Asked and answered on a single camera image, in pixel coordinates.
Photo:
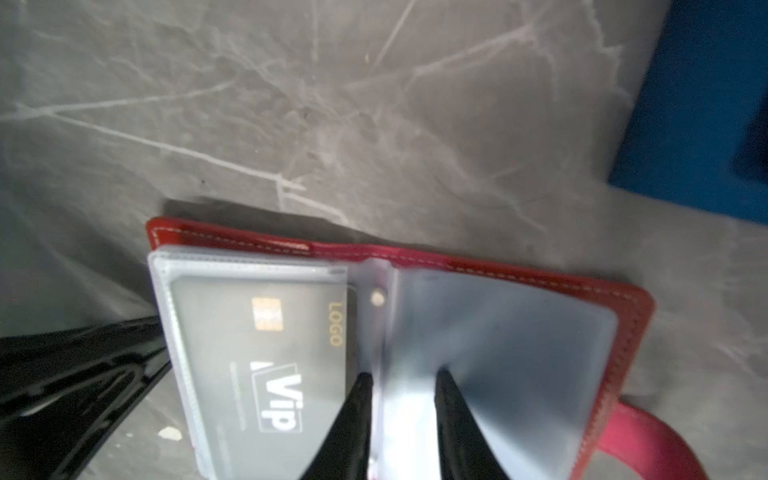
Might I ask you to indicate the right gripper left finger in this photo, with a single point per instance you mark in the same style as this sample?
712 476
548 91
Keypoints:
344 454

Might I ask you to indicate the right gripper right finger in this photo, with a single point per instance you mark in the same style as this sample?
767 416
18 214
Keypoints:
463 450

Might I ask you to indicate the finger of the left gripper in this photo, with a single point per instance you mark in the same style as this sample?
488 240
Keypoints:
64 393

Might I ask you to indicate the grey VIP card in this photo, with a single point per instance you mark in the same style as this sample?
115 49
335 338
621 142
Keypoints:
268 362

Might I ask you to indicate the red card holder wallet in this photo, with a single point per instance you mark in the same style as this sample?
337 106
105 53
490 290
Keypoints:
539 357

